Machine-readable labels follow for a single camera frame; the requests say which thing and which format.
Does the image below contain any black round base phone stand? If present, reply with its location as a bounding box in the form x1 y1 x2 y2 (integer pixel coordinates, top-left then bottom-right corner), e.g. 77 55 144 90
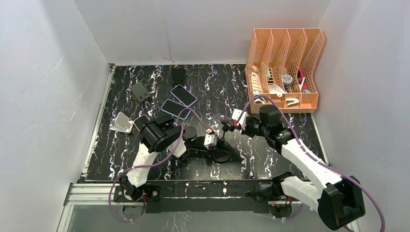
209 134 233 163

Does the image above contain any pink case phone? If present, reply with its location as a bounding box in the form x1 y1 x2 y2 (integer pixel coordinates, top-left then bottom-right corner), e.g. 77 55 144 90
133 115 149 131

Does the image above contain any orange desk file organizer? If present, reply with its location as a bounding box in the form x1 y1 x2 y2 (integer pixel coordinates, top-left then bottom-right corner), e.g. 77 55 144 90
245 28 324 113

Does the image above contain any purple back magsafe phone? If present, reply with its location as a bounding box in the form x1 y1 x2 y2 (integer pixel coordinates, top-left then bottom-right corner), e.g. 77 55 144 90
213 114 233 123

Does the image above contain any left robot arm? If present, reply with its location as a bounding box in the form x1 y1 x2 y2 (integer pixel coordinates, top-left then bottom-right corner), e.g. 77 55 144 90
116 115 208 202

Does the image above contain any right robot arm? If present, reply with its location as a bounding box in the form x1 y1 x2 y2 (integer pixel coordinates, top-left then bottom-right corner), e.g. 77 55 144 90
229 104 366 231

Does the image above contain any blue case phone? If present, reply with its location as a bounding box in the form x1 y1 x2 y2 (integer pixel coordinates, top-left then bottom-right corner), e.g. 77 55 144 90
161 99 190 120

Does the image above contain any purple case phone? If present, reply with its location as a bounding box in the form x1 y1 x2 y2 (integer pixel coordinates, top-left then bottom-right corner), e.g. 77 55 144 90
170 85 197 107

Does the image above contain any black folding phone stand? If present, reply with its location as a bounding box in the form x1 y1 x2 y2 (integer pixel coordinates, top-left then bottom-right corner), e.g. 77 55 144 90
171 68 186 87

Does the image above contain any dark wooden phone stand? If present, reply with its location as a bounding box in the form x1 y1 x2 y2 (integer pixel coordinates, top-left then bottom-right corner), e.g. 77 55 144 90
131 82 150 102

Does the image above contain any silver metal phone stand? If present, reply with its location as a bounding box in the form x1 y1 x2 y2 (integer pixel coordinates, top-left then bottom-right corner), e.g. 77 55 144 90
109 112 133 133

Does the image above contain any teal stapler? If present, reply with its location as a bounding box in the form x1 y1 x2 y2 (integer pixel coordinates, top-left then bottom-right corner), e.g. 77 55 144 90
253 92 267 104

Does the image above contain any white oval label pack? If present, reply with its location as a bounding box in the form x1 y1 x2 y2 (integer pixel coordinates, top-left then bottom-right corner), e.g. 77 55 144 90
251 70 263 93

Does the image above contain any white plastic packet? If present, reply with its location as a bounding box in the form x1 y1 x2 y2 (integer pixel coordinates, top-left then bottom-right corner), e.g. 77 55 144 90
268 84 286 98

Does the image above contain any round blue lid jar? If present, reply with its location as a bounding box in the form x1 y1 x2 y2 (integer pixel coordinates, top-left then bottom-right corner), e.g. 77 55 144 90
282 74 293 87

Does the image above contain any white flat card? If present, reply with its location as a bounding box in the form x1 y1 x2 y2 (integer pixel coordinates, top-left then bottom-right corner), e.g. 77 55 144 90
299 77 305 90

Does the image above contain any magenta notebook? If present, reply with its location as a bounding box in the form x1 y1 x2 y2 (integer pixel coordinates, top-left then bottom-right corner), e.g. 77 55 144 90
297 67 305 89

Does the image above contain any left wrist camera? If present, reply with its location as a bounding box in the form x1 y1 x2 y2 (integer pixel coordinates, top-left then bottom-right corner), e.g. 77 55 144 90
204 128 219 150

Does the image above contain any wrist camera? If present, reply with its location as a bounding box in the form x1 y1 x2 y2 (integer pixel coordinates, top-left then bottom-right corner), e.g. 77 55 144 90
232 109 249 130
204 128 219 150

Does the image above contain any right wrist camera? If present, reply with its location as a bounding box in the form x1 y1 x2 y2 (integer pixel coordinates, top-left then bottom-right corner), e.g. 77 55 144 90
232 109 249 130

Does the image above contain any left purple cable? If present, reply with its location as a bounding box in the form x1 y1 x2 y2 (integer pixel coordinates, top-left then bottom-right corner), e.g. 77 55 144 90
108 107 212 223

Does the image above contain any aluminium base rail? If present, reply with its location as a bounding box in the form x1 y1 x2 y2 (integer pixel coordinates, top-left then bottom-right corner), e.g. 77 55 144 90
57 180 302 232

